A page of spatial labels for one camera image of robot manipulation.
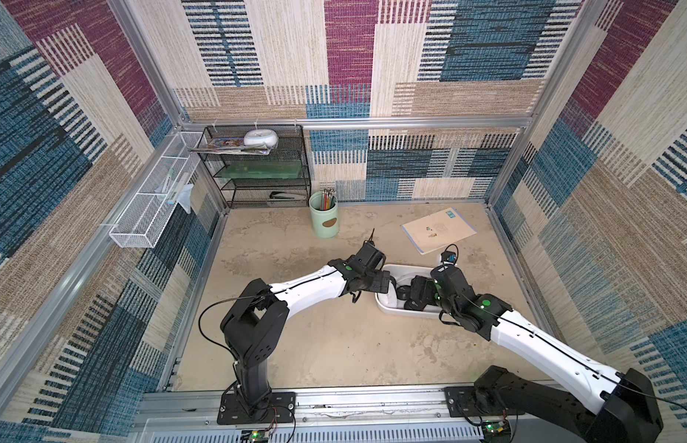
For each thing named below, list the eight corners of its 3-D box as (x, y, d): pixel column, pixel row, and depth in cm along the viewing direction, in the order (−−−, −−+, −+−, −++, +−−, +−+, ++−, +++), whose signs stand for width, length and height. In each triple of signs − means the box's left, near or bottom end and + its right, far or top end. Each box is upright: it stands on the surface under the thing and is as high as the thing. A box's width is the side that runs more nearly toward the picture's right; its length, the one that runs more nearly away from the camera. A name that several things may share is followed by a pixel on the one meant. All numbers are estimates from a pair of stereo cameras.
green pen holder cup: (308, 234, 113) (302, 202, 99) (318, 220, 118) (313, 188, 104) (332, 243, 110) (330, 212, 96) (341, 228, 115) (340, 196, 101)
